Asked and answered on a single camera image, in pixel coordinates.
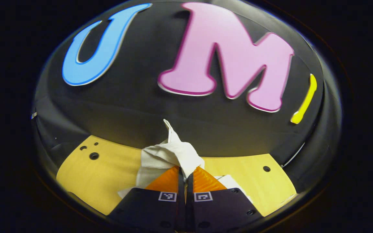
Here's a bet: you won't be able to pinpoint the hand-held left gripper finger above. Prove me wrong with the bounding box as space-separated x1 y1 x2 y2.
109 166 186 232
186 166 265 232

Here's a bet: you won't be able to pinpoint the white jeans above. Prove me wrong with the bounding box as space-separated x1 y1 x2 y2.
118 119 249 203

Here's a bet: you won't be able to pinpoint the white cable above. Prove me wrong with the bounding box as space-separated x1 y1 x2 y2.
281 142 306 168

